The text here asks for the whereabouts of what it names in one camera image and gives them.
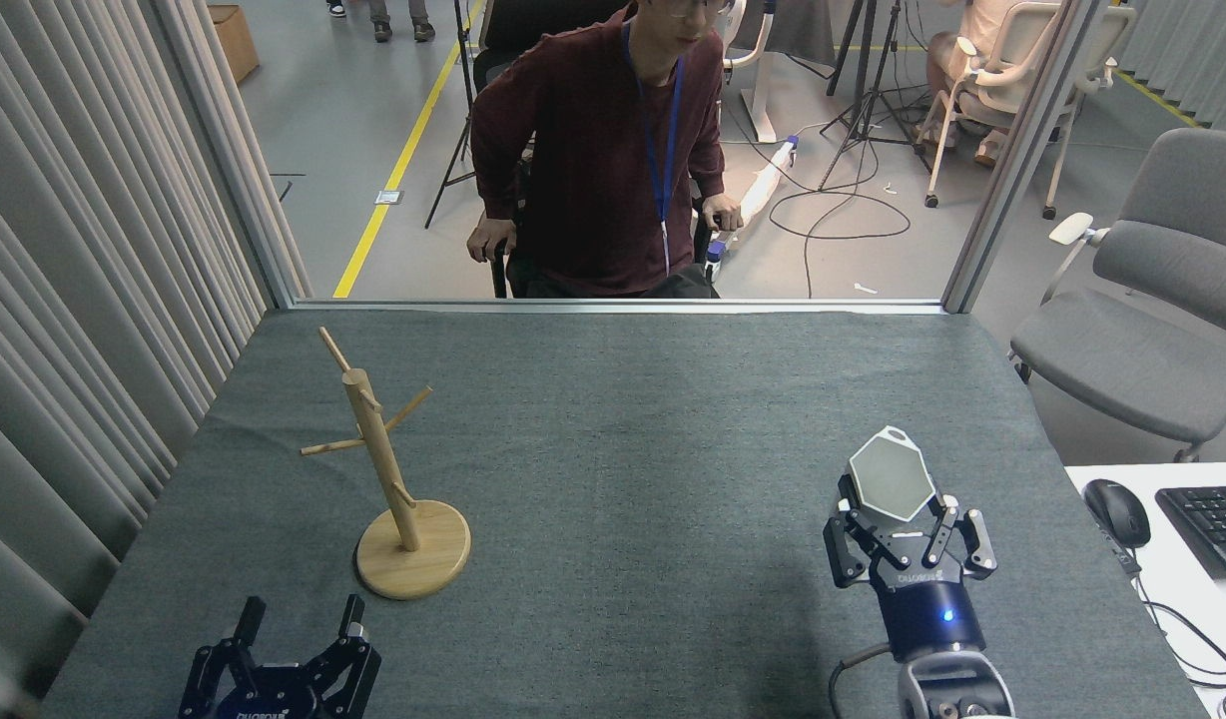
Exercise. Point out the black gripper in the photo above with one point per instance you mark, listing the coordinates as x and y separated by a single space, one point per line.
274 697
922 599

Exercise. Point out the white hexagonal cup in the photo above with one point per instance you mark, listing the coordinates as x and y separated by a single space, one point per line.
891 479

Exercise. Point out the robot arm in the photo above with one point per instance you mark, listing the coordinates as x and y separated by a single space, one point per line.
952 689

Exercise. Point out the wooden cup rack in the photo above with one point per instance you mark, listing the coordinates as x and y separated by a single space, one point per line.
413 559

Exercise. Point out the person's left hand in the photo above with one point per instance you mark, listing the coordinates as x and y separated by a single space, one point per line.
723 214

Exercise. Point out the person's right hand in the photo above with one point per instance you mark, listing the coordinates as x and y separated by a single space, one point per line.
491 240

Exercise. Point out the black computer mouse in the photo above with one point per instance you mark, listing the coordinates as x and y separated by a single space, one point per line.
1117 511

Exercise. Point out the grey felt table mat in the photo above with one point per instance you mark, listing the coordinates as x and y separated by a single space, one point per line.
653 479

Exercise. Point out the grey office chair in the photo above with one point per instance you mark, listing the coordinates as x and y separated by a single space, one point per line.
1132 359

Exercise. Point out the white desk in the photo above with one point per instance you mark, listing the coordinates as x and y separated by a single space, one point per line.
1192 609

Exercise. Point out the black keyboard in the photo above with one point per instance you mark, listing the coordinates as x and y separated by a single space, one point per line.
1212 529

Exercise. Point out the black tripod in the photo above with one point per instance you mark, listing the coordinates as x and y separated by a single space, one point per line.
870 90
463 60

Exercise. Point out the large grey curtain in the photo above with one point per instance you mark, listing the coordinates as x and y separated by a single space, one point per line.
74 250

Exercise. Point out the white stand on wheels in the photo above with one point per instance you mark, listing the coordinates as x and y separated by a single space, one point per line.
758 90

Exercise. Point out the seated person in background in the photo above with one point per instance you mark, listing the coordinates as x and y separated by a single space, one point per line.
947 60

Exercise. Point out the floor outlet plate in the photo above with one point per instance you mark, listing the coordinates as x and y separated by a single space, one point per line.
389 197

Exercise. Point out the white office chair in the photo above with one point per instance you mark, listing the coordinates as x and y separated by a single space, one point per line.
1022 60

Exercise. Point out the small grey curtain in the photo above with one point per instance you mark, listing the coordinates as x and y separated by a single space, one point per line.
1192 60

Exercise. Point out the cardboard box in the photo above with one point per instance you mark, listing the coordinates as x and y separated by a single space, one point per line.
236 40

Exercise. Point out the black mesh office chair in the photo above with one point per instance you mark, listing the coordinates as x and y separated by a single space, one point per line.
518 30

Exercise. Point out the standing person's legs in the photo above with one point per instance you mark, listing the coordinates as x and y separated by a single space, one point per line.
398 15

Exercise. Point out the silver post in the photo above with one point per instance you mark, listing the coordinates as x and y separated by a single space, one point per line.
1017 160

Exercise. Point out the silver table rail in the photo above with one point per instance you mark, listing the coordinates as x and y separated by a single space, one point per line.
473 306

